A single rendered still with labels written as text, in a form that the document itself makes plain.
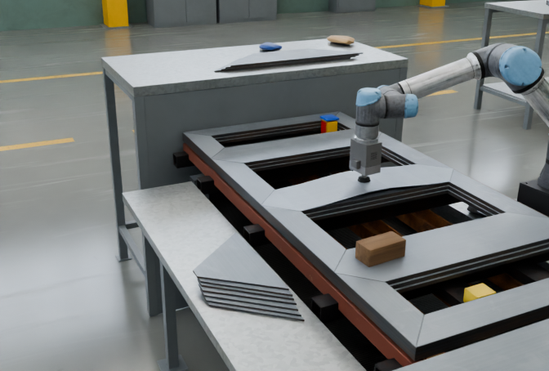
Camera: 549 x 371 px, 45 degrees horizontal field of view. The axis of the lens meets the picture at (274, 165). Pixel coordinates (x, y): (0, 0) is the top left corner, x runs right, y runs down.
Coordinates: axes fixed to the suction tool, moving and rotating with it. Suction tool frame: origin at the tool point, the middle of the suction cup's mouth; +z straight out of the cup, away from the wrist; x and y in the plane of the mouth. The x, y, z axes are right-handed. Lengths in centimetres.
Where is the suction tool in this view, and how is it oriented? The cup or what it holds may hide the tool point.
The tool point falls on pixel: (363, 183)
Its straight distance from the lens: 219.7
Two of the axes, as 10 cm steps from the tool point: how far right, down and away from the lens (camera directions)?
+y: 5.2, 3.1, -8.0
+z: 0.0, 9.3, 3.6
